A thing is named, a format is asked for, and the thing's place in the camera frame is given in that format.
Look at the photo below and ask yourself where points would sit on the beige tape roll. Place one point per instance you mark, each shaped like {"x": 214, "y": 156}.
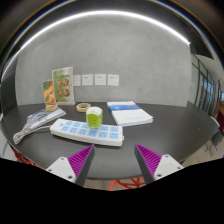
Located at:
{"x": 77, "y": 107}

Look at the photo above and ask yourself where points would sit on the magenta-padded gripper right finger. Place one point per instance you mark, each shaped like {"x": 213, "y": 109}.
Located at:
{"x": 166, "y": 165}

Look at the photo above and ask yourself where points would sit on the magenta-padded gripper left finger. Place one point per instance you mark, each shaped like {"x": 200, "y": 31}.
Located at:
{"x": 63, "y": 166}

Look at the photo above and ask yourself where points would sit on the red metal table leg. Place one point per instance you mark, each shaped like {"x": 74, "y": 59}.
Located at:
{"x": 133, "y": 183}
{"x": 20, "y": 157}

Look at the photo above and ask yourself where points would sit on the white booklet with blue band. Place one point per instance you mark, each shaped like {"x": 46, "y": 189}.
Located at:
{"x": 131, "y": 116}

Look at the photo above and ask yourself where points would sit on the white wall socket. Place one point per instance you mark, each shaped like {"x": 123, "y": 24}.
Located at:
{"x": 113, "y": 80}
{"x": 100, "y": 79}
{"x": 87, "y": 80}

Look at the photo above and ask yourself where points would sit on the grey wall switch plate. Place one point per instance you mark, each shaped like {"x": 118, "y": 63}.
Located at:
{"x": 77, "y": 80}

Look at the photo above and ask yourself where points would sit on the large menu sign acrylic stand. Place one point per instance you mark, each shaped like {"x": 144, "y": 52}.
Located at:
{"x": 62, "y": 85}

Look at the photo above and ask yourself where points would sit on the black-framed glass partition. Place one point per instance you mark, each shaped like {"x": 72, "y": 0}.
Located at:
{"x": 203, "y": 90}

